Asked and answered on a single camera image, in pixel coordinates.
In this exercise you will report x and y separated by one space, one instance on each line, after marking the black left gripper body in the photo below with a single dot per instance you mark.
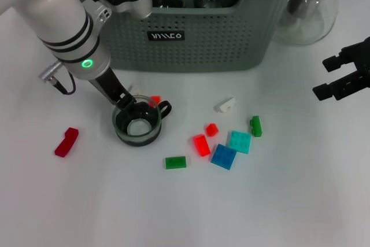
108 86

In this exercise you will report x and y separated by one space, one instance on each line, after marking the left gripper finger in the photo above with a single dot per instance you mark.
130 101
121 106

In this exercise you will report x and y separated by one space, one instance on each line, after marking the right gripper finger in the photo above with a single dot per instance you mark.
331 63
323 92

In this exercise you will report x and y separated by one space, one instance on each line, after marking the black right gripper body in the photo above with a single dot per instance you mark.
364 56

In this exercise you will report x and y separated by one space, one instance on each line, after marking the grey-green perforated storage bin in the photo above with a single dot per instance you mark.
202 50

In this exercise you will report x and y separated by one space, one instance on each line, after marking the small red toy brick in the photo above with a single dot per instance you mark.
155 99
211 130

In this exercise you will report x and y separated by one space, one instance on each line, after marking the glass carafe black lid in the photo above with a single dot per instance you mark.
306 21

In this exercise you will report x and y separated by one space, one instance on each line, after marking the dark red curved toy brick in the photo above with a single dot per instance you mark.
66 143

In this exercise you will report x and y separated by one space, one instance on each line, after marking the green toy brick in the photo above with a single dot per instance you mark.
175 162
255 127

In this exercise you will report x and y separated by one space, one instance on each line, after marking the red slope toy brick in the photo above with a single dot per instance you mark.
201 145

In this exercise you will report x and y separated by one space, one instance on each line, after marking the teal square toy plate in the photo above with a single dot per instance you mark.
240 142

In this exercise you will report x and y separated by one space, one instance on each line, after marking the blue square toy plate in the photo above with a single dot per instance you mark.
223 156

